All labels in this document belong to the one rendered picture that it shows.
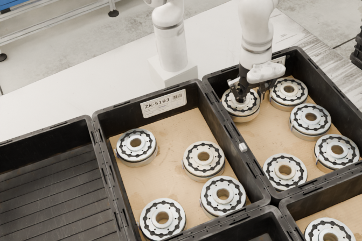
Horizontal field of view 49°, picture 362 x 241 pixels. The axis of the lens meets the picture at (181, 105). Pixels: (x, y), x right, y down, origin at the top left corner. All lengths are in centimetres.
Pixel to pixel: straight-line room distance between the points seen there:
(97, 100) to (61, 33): 161
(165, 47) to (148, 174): 41
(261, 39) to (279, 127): 29
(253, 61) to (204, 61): 54
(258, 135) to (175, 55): 37
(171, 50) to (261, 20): 45
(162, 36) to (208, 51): 34
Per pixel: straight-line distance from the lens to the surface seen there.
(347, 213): 98
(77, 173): 105
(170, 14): 116
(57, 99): 143
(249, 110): 105
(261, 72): 92
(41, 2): 278
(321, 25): 282
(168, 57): 124
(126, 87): 139
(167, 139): 106
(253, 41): 89
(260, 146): 104
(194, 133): 106
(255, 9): 82
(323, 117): 108
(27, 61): 282
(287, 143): 105
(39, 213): 103
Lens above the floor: 167
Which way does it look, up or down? 48 degrees down
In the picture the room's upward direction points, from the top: 7 degrees counter-clockwise
